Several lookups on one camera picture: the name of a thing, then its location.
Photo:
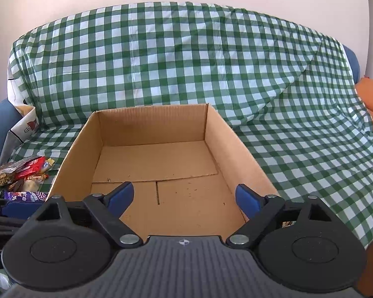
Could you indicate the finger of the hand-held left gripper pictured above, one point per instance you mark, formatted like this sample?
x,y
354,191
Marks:
x,y
21,209

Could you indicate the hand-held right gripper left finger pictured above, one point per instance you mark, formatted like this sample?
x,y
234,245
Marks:
x,y
124,194

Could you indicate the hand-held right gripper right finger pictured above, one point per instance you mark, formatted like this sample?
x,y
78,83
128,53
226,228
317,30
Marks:
x,y
247,200

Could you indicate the purple and white snack packet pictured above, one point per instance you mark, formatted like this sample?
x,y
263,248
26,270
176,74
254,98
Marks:
x,y
25,196

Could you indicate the puffed grain snack packet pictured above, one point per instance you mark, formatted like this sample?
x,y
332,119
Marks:
x,y
4,175

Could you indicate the red snack packet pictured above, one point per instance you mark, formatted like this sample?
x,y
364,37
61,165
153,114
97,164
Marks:
x,y
29,165

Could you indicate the small yellow snack packet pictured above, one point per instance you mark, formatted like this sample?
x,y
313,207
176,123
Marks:
x,y
50,161

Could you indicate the brown cardboard box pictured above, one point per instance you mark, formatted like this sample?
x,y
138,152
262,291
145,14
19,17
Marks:
x,y
174,161

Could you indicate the white paper bag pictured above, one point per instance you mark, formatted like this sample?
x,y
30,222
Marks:
x,y
21,127

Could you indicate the green checked cloth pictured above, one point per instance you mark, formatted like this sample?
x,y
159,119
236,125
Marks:
x,y
174,52

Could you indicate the orange cushion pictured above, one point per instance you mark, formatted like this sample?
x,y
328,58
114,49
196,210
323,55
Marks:
x,y
371,99

